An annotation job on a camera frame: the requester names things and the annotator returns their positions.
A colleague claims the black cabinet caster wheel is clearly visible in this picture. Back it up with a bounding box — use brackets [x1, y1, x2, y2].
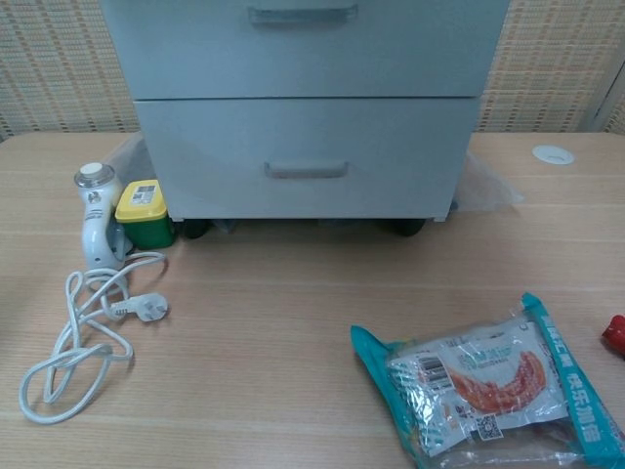
[390, 218, 427, 237]
[181, 220, 214, 240]

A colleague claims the white drawer cabinet body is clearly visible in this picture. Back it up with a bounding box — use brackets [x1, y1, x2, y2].
[97, 0, 512, 224]

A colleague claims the green box with yellow lid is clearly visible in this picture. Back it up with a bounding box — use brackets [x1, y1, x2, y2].
[113, 179, 177, 249]

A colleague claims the clear plastic sheet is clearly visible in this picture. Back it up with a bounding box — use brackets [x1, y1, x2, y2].
[451, 149, 526, 214]

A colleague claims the white handheld massager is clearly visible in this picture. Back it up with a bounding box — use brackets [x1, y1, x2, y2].
[72, 162, 134, 271]

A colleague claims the teal sausage snack package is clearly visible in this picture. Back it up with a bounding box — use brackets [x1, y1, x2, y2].
[350, 291, 625, 469]

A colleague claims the woven bamboo screen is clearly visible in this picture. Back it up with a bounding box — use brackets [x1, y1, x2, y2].
[0, 0, 625, 142]

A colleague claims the red object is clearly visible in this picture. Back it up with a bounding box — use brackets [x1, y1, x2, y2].
[601, 314, 625, 354]

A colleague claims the grey metal cabinet drawer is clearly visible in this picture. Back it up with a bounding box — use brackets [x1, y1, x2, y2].
[98, 0, 511, 101]
[132, 96, 480, 220]

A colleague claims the white table cable grommet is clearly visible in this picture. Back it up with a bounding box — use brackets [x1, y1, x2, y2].
[531, 144, 576, 166]

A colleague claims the white power cord with plug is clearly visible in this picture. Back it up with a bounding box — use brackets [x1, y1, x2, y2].
[18, 251, 172, 424]

